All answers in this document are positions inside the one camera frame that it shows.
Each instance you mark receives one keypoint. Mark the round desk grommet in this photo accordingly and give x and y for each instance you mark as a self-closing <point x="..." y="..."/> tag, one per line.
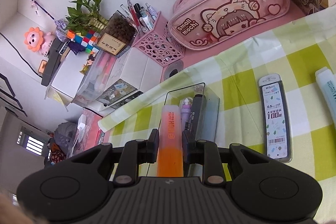
<point x="173" y="71"/>

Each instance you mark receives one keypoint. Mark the white drawer organiser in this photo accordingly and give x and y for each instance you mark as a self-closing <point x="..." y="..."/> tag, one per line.
<point x="147" y="69"/>

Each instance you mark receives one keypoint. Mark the glass vase with pebbles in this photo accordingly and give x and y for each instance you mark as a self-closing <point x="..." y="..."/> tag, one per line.
<point x="120" y="27"/>

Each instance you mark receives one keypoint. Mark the grey pencil lead case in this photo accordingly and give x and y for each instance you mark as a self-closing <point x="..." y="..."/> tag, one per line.
<point x="275" y="119"/>

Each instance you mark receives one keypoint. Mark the pink folder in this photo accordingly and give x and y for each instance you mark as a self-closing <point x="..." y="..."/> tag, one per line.
<point x="89" y="129"/>

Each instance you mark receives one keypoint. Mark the green bamboo plant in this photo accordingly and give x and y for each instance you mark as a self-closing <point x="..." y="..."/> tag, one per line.
<point x="84" y="14"/>

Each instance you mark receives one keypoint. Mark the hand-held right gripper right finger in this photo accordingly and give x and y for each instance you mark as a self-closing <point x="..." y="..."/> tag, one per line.
<point x="187" y="148"/>

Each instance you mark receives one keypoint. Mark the pink perforated pen holder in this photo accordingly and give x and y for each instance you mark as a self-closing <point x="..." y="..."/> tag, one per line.
<point x="157" y="48"/>

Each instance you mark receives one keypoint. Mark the orange lion toy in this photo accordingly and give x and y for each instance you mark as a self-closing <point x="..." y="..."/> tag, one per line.
<point x="34" y="39"/>

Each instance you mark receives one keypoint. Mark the clear sticker drawer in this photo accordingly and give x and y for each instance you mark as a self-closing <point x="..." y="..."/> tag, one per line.
<point x="118" y="90"/>

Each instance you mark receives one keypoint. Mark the purple cat-cap pen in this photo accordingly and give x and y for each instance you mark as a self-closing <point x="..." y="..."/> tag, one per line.
<point x="187" y="113"/>

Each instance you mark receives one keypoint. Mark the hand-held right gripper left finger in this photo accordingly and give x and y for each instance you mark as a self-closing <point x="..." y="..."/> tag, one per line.
<point x="153" y="145"/>

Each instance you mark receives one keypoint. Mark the small figurines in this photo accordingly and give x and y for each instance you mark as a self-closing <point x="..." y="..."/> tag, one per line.
<point x="88" y="64"/>

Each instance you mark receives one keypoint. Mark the black box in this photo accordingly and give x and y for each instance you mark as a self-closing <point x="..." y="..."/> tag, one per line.
<point x="52" y="61"/>

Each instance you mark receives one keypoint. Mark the light blue highlighter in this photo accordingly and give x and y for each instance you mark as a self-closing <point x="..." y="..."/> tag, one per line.
<point x="328" y="90"/>

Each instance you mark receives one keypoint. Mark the grey hat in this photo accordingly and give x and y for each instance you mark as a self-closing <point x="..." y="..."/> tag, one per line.
<point x="65" y="134"/>

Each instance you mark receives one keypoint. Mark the barred window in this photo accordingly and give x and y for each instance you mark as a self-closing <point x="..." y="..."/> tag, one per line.
<point x="30" y="144"/>

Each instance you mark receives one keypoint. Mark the colourful puzzle cube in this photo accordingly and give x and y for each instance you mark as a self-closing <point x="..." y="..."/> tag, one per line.
<point x="84" y="40"/>

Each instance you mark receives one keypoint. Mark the orange highlighter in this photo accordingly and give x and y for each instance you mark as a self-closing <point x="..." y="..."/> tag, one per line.
<point x="170" y="134"/>

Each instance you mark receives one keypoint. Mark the small white charger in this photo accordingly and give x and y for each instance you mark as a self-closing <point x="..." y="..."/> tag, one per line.
<point x="82" y="123"/>

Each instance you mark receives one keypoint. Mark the clear storage box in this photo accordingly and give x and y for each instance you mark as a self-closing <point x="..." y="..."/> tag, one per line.
<point x="105" y="69"/>

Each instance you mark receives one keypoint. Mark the small orange box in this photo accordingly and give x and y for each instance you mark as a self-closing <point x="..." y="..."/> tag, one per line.
<point x="42" y="66"/>

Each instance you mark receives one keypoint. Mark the yellow paper note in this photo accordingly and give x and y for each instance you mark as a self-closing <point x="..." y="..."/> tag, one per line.
<point x="56" y="98"/>

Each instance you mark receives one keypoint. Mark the pink cartoon pencil case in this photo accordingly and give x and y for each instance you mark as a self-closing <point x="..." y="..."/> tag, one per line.
<point x="231" y="8"/>

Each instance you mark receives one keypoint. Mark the green checked tablecloth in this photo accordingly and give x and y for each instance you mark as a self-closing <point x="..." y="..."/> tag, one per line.
<point x="302" y="56"/>

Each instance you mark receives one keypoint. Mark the wooden framed sign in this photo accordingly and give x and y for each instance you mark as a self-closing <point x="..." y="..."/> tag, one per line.
<point x="110" y="43"/>

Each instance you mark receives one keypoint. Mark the bunch of pens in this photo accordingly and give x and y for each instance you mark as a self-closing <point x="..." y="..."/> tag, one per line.
<point x="139" y="16"/>

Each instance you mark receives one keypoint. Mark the dark grey marker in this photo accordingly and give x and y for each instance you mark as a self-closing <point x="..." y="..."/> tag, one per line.
<point x="198" y="113"/>

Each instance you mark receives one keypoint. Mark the clear plastic box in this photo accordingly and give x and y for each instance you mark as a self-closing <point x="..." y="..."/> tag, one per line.
<point x="174" y="98"/>

